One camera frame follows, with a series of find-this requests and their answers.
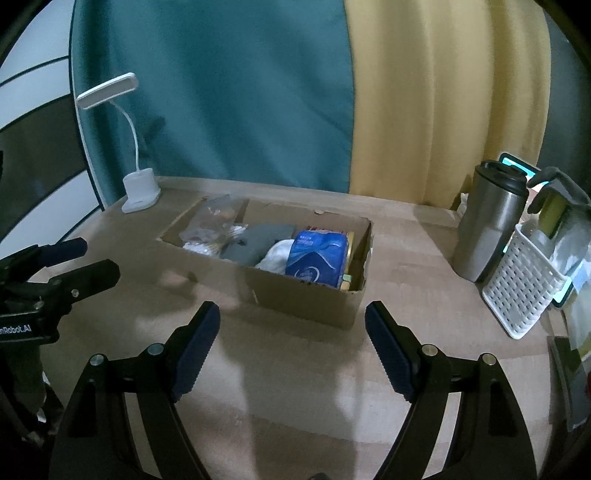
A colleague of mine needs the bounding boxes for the teal curtain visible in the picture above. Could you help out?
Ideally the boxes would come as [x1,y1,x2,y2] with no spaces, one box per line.
[69,0,356,208]

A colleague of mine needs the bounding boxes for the white plastic basket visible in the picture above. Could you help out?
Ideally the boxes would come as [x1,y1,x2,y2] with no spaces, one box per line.
[481,224,568,340]

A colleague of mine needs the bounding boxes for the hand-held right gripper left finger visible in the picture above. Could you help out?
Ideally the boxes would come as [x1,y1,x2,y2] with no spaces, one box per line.
[51,300,221,480]

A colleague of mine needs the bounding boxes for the grey plush toy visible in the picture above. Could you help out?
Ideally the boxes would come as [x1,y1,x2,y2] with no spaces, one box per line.
[221,224,297,266]

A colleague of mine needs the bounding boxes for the cardboard box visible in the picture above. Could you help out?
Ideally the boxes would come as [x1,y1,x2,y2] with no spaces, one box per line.
[157,196,375,329]

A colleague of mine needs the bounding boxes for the white desk lamp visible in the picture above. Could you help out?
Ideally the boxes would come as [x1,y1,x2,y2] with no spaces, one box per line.
[76,72,161,214]

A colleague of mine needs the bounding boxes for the blue tissue pack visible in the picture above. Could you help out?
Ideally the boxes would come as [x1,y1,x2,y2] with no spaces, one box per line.
[285,230,349,287]

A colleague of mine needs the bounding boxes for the yellow curtain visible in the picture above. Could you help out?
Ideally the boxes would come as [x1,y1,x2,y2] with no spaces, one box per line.
[344,0,552,208]

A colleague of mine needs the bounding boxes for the red can with gold lid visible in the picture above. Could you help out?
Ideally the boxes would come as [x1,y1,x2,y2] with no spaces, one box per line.
[305,225,358,282]

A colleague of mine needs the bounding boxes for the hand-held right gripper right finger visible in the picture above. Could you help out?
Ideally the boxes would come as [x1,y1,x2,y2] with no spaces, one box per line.
[365,300,539,480]

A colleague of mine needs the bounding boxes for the white socks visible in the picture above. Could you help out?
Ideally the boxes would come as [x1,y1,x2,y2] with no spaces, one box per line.
[255,240,296,273]

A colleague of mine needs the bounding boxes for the grey cloth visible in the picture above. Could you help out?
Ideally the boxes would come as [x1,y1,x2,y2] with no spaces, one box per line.
[526,167,591,215]

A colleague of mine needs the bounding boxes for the clear bag of snacks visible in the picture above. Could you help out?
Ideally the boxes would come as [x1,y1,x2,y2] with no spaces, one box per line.
[182,195,250,245]

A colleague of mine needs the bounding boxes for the yellow-green sponge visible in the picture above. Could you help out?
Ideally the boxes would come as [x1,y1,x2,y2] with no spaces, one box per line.
[538,194,566,238]

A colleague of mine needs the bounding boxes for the crumpled clear plastic bag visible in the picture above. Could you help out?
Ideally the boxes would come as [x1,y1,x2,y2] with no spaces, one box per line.
[526,217,591,287]

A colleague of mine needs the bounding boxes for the black flat device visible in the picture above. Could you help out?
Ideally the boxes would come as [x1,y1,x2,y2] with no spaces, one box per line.
[547,335,589,432]

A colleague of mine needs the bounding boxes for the steel tumbler with black lid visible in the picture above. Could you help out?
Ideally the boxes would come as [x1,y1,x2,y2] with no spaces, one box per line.
[451,161,529,283]

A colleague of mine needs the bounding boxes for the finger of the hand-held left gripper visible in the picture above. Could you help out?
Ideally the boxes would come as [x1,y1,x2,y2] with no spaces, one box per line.
[46,259,122,308]
[0,237,88,282]

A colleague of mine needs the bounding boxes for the teal-cased tablet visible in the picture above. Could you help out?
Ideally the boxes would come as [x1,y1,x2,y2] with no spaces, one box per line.
[499,152,578,309]

